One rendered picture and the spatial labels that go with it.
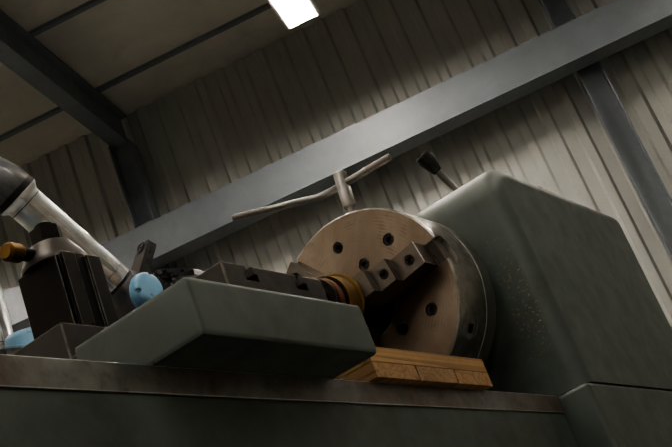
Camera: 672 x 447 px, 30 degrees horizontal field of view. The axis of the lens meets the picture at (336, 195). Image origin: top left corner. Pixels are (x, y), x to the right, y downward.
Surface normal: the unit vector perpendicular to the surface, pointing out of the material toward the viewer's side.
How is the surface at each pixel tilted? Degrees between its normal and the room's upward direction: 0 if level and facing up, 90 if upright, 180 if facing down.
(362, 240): 90
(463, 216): 90
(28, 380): 90
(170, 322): 90
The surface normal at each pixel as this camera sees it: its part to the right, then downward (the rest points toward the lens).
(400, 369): 0.77, -0.49
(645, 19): -0.28, -0.30
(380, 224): -0.54, -0.16
